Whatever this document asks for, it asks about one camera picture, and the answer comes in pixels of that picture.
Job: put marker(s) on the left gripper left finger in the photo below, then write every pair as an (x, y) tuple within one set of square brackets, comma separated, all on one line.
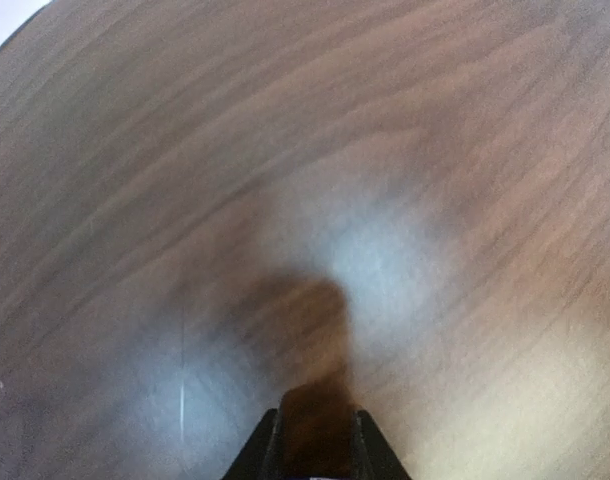
[(261, 457)]

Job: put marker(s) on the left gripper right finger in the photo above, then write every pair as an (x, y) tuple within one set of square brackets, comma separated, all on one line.
[(372, 456)]

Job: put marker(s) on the purple AAA battery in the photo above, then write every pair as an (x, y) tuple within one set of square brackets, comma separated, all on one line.
[(317, 431)]

